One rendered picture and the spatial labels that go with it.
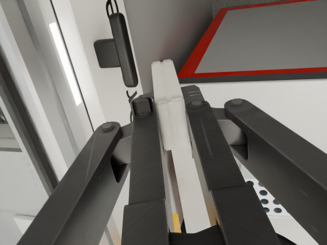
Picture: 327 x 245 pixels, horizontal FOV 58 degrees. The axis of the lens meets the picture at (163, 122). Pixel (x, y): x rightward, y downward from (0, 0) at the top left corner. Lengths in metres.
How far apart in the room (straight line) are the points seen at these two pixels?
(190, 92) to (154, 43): 0.35
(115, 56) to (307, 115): 0.29
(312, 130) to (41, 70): 0.37
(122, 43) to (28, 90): 0.10
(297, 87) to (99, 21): 0.28
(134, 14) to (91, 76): 0.17
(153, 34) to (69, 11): 0.25
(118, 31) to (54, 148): 0.12
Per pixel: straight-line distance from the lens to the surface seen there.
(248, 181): 0.51
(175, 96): 0.15
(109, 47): 0.30
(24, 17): 0.27
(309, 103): 0.46
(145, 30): 0.49
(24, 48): 0.26
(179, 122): 0.15
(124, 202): 0.42
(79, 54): 0.30
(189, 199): 0.60
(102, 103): 0.32
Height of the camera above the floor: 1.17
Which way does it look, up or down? 54 degrees down
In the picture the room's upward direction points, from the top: 151 degrees counter-clockwise
